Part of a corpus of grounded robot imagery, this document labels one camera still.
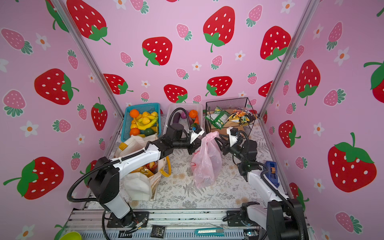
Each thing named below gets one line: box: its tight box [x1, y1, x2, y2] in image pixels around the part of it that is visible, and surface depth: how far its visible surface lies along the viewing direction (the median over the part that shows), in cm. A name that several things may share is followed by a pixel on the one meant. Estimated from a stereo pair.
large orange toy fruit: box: [129, 127, 141, 136], surface depth 106 cm
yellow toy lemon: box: [142, 117, 151, 125], surface depth 109 cm
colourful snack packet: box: [227, 109, 250, 126], surface depth 91 cm
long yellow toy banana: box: [136, 116, 159, 130], surface depth 109 cm
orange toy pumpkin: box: [189, 109, 198, 119], surface depth 117 cm
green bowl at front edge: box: [59, 231, 82, 240], surface depth 69 cm
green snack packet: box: [205, 106, 230, 130], surface depth 95 cm
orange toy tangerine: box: [129, 109, 140, 118], surface depth 114 cm
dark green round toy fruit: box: [144, 128, 155, 137], surface depth 103 cm
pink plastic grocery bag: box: [190, 131, 223, 188], surface depth 78 cm
